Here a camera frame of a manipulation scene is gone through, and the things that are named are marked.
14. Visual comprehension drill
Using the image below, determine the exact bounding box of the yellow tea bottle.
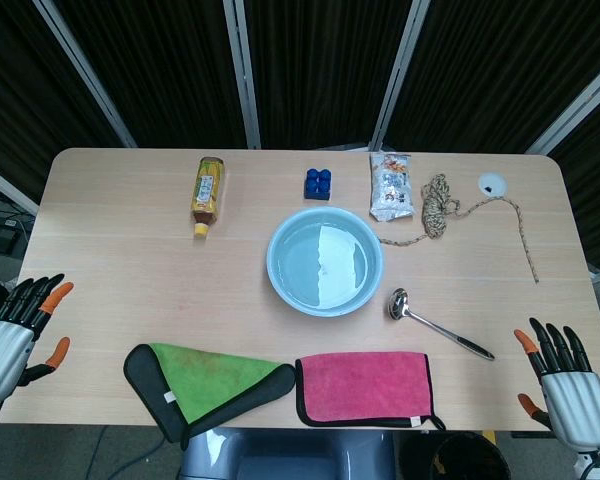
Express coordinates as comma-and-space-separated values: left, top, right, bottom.
190, 156, 226, 239

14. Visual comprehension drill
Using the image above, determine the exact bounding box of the white table cable grommet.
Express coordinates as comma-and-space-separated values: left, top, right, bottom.
477, 172, 508, 196

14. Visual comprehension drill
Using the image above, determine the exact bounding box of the light blue water bowl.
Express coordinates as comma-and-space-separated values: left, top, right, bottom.
265, 206, 385, 319

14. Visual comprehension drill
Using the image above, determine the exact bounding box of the white snack bag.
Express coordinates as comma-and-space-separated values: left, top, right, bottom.
368, 151, 415, 222

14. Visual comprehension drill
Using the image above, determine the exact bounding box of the braided beige rope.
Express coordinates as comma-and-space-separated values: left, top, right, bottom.
378, 172, 540, 284

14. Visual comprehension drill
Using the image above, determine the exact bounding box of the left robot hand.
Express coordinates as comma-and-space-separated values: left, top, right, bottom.
0, 273, 75, 404

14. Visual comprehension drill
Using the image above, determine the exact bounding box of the green and grey cloth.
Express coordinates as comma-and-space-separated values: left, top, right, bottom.
123, 342, 297, 451

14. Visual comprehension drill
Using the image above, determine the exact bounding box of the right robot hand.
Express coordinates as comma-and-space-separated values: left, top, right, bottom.
513, 317, 600, 454

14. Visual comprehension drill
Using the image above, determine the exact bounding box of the pink cloth black trim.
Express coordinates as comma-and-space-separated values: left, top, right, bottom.
294, 351, 447, 432

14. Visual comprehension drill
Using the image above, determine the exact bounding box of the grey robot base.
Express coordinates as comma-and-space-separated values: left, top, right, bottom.
179, 428, 399, 480

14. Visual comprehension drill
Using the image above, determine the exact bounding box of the blue building block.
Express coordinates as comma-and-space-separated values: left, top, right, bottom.
303, 168, 333, 202

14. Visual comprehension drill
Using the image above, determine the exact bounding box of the metal ladle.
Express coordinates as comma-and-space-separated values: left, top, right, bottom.
386, 287, 496, 362

